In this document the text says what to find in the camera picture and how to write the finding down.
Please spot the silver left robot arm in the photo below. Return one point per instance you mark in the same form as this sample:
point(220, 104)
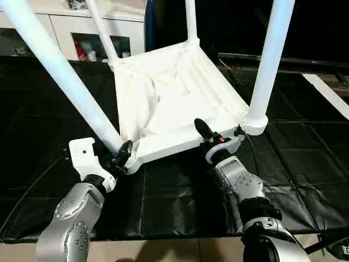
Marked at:
point(71, 224)

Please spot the dark long rail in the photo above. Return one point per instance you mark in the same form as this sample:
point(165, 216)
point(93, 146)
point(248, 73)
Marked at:
point(283, 59)

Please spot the white glass-door cabinet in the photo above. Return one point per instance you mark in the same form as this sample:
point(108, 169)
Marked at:
point(136, 27)

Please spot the white plastic table leg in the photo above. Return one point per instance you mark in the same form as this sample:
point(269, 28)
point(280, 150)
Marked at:
point(191, 22)
point(272, 60)
point(60, 71)
point(102, 30)

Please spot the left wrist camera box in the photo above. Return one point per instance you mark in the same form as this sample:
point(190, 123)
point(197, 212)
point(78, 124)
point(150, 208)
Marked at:
point(87, 158)

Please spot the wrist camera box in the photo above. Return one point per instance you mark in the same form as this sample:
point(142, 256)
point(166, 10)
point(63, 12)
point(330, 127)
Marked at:
point(232, 150)
point(87, 158)

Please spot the grey crumpled object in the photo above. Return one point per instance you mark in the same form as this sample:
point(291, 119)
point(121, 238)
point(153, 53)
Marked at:
point(76, 4)

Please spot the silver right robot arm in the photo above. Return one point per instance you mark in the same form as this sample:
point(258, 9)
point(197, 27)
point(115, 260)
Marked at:
point(245, 191)

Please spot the black work mat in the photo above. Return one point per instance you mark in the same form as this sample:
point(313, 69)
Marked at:
point(54, 136)

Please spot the small white cup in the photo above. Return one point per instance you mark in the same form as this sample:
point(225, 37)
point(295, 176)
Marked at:
point(126, 53)

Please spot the white flat strip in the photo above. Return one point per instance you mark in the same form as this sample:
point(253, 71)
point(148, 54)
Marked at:
point(327, 95)

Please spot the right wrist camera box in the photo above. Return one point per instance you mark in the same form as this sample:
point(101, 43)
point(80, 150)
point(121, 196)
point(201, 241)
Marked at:
point(232, 150)

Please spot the black diagonal stand bar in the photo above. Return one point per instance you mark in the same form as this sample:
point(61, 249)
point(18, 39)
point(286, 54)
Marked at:
point(327, 240)

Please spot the white plastic table top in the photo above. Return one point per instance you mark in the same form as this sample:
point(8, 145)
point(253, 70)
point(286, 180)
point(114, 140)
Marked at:
point(180, 93)

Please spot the black floor power adapter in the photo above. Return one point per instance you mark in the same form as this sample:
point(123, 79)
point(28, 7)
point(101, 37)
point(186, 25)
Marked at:
point(342, 251)

